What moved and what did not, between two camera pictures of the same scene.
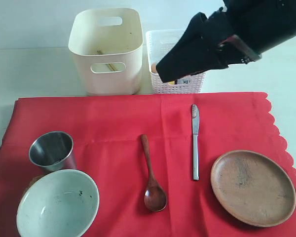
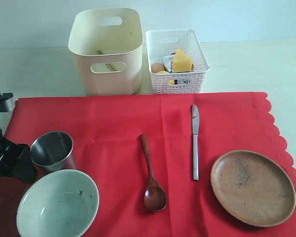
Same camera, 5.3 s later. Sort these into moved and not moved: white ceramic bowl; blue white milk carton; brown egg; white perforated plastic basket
Moved: blue white milk carton
Not moved: white ceramic bowl; brown egg; white perforated plastic basket
